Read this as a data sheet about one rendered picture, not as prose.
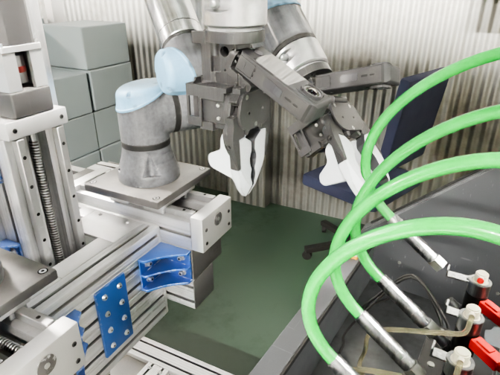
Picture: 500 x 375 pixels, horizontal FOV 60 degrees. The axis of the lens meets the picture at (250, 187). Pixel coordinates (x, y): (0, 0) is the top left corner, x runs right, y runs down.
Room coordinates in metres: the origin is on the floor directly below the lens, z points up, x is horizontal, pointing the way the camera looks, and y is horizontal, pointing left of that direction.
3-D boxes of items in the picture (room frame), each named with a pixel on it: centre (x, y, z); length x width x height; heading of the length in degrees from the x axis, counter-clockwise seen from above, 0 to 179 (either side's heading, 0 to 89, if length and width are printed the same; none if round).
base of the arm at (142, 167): (1.00, 0.25, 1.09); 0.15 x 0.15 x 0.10
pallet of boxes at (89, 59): (3.12, 1.59, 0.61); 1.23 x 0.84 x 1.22; 63
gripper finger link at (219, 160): (0.53, 0.03, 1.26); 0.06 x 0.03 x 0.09; 58
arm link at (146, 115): (1.00, 0.25, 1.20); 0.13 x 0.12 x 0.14; 120
